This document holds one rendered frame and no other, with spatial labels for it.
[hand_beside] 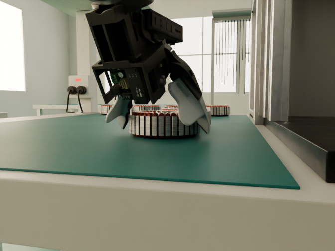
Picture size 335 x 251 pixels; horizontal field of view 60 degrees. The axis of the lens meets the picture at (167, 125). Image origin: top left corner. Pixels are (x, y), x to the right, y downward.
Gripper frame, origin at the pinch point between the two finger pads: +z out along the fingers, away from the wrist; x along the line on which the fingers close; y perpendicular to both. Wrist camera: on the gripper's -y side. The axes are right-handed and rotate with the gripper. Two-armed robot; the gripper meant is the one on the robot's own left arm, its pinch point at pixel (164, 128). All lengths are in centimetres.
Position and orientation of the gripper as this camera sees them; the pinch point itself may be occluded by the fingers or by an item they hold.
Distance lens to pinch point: 45.5
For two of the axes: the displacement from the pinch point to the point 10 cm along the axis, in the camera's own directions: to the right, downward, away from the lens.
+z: 2.1, 8.2, 5.3
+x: 9.1, 0.4, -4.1
